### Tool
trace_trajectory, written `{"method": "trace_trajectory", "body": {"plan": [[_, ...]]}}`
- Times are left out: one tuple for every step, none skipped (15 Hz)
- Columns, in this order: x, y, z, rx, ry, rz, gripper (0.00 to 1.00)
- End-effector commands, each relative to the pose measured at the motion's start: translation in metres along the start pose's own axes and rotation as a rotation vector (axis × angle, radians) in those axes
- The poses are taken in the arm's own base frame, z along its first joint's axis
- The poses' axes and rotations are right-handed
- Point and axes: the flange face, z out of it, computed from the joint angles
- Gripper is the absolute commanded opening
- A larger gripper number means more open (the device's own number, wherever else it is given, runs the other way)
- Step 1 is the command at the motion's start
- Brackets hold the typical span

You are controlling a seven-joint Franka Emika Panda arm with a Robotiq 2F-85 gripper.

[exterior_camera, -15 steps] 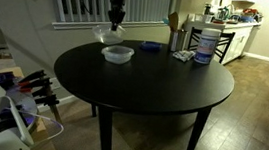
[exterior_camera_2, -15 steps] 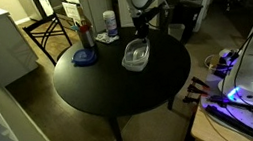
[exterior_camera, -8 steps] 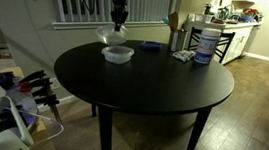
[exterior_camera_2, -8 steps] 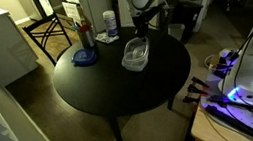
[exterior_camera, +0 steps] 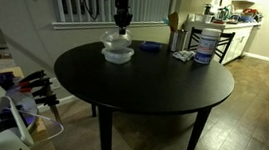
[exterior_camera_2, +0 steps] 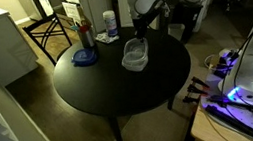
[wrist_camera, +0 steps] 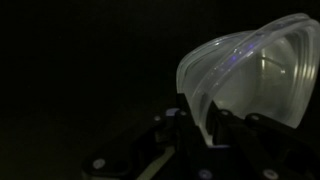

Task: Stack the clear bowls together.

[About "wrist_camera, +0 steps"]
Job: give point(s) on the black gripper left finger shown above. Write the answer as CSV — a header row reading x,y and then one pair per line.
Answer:
x,y
187,126

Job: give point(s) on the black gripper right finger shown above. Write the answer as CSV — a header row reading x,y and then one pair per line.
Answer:
x,y
220,128

